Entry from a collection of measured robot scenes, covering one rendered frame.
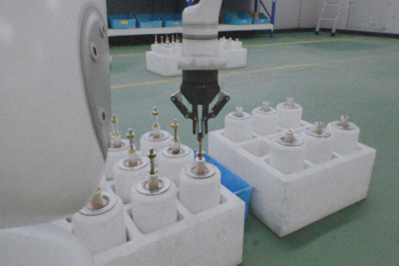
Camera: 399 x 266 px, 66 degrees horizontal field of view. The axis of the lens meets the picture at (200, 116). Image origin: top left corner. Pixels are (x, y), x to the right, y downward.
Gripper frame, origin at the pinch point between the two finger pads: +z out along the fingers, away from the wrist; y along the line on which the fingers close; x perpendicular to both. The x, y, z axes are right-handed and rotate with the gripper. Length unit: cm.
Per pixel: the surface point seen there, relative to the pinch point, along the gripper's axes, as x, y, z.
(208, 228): 7.9, -1.5, 20.5
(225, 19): -554, -79, -2
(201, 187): 4.6, -0.1, 12.2
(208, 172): 1.2, -1.9, 10.5
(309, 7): -698, -296, -21
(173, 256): 12.2, 6.1, 24.0
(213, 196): 3.6, -2.9, 15.4
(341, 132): -22, -45, 11
